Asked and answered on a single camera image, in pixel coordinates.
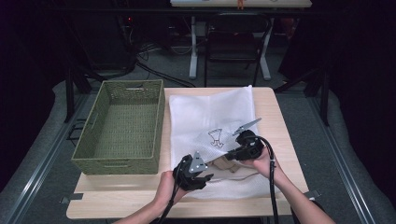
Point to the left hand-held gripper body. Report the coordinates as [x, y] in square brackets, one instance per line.
[186, 177]

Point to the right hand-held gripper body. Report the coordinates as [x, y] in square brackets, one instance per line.
[250, 146]

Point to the beige garment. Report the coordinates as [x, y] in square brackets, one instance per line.
[225, 165]

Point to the white mesh laundry bag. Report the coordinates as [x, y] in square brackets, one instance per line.
[202, 115]

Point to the green woven basket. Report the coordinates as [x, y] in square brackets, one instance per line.
[124, 124]

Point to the person's right hand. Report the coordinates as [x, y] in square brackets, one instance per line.
[263, 165]

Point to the person's left hand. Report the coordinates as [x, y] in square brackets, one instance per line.
[166, 189]

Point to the black stand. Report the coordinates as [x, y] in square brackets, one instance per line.
[70, 93]
[324, 93]

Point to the black folding chair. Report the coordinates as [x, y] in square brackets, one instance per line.
[232, 40]

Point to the small orange object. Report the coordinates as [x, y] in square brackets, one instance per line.
[240, 4]

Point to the white desk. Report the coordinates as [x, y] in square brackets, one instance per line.
[236, 3]

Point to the dark equipment cabinet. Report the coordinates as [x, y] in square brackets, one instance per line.
[102, 37]

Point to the grey table bracket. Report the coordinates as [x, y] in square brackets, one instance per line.
[313, 193]
[73, 197]

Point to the metal floor rail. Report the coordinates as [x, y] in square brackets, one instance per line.
[46, 155]
[339, 161]

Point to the black horizontal frame bar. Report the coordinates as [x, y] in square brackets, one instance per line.
[155, 11]

